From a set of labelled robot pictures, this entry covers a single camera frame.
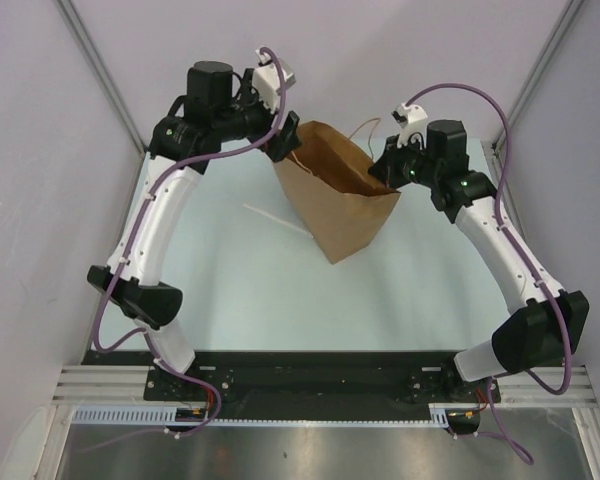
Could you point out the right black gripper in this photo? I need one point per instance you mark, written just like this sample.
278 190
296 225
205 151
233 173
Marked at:
387 169

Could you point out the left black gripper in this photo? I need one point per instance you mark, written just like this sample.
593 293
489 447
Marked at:
282 141

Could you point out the brown paper bag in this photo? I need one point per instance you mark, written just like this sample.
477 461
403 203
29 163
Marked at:
327 183

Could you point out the white straw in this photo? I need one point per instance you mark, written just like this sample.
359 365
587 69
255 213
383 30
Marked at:
278 220

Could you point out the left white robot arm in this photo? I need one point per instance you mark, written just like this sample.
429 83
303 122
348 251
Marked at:
222 114

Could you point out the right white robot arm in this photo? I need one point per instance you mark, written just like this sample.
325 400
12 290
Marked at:
545 321

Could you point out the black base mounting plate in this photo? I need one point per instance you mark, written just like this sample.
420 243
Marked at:
323 387

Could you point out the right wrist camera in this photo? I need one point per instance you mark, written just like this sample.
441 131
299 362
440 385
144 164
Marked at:
412 119

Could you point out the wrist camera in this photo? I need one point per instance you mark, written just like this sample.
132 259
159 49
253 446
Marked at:
265 80
412 119

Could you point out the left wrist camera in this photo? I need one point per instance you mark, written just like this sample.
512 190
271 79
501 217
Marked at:
265 80

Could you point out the white slotted cable duct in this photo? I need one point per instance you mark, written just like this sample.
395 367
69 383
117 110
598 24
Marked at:
125 414

